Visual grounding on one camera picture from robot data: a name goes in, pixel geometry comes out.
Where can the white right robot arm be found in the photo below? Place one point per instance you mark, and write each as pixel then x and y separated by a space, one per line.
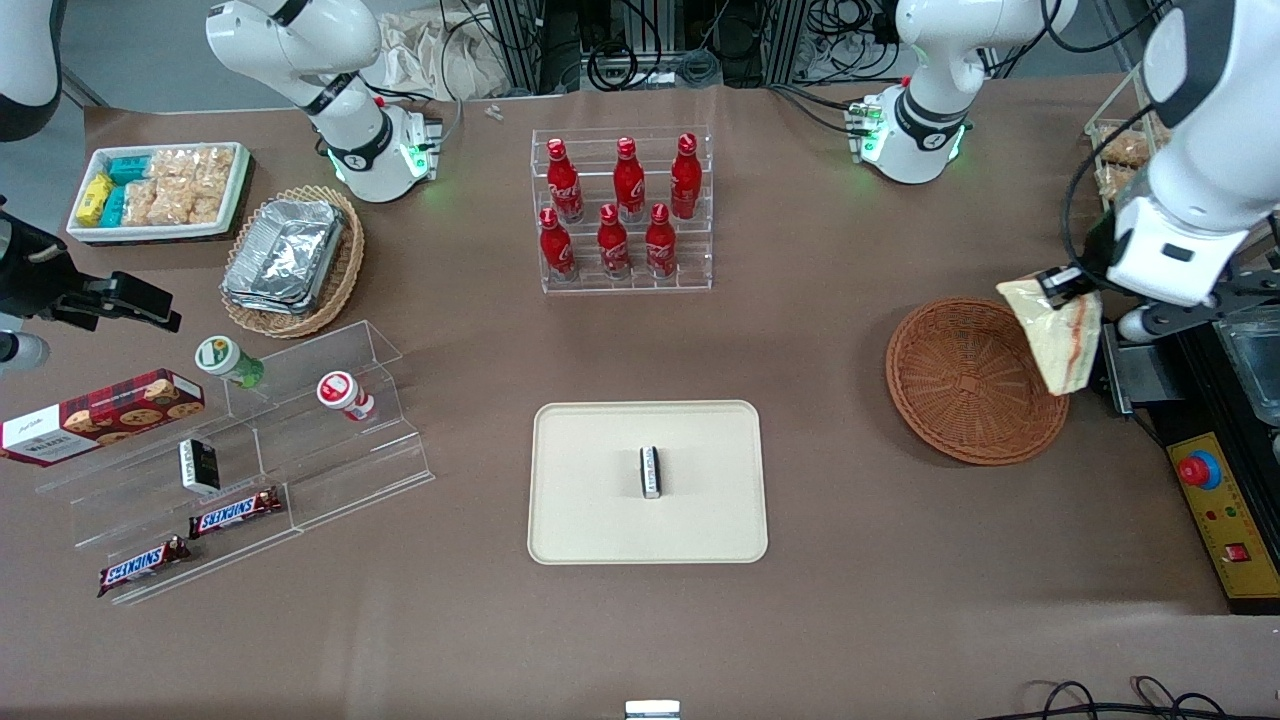
pixel 320 50

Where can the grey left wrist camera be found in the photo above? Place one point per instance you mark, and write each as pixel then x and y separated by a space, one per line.
pixel 1200 305

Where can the crumpled beige bag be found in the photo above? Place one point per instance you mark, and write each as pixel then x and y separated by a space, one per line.
pixel 420 55

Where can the tan oval wicker basket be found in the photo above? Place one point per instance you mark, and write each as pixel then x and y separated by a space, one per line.
pixel 345 270

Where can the white rectangular snack tray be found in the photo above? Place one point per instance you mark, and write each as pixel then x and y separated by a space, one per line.
pixel 235 200

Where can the small black white box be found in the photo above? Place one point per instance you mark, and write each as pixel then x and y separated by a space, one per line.
pixel 651 472

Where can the small black carton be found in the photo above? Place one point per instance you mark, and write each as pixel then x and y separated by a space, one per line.
pixel 198 466

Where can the Snickers chocolate bar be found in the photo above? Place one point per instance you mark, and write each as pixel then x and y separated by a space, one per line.
pixel 143 566
pixel 235 513

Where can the triangle sandwich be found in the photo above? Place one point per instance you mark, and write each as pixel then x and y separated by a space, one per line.
pixel 1065 345

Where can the bagged pastry snack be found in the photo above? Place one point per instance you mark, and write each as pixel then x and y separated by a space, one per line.
pixel 1122 150
pixel 1112 185

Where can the aluminium foil tray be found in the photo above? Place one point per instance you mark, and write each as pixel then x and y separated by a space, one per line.
pixel 285 250

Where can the small white black device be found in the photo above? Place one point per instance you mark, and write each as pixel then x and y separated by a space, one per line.
pixel 652 710

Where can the aluminium frame rack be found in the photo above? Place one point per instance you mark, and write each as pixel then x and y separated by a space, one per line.
pixel 522 40

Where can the beige plastic serving tray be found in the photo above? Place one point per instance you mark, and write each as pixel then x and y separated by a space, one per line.
pixel 590 500

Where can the clear rice cracker pack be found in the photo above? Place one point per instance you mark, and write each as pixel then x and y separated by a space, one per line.
pixel 172 165
pixel 214 185
pixel 160 205

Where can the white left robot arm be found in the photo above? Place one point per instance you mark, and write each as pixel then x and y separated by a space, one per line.
pixel 935 60

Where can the black yellow control box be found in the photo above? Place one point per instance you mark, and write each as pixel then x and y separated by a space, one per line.
pixel 1215 525

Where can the clear plastic container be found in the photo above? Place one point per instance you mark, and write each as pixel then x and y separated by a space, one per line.
pixel 1250 365

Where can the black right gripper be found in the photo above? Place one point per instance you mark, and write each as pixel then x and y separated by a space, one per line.
pixel 32 278

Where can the red cola bottle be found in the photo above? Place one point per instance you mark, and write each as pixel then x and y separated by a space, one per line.
pixel 660 243
pixel 613 245
pixel 686 180
pixel 628 182
pixel 564 185
pixel 556 248

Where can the yellow snack pack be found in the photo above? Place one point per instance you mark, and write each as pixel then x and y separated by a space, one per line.
pixel 94 200

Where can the red rocker switch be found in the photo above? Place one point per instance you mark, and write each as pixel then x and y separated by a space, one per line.
pixel 1240 552

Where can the red tartan cookie box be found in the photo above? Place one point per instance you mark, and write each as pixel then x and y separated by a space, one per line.
pixel 100 415

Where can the green capped drink bottle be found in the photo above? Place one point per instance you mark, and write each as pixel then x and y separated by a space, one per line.
pixel 225 360

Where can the grey metal box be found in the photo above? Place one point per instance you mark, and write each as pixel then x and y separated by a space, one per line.
pixel 1140 375

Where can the red capped drink bottle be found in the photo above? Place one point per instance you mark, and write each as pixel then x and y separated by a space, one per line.
pixel 342 393

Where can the clear acrylic bottle rack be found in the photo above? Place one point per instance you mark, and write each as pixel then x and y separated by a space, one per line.
pixel 700 270

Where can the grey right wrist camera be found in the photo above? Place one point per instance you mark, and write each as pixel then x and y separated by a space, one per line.
pixel 22 352

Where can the brown round wicker basket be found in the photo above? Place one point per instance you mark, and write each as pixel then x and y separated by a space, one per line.
pixel 960 385

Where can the teal snack pack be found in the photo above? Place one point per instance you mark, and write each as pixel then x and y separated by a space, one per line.
pixel 114 206
pixel 128 170

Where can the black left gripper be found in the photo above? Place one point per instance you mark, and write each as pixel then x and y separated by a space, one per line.
pixel 1093 252

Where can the clear acrylic stepped shelf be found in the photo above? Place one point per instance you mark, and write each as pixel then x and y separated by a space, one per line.
pixel 340 470

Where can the red emergency stop button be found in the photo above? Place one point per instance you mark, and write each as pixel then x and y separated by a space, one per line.
pixel 1198 470

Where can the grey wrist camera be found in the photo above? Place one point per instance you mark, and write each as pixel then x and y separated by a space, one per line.
pixel 22 352
pixel 1200 305

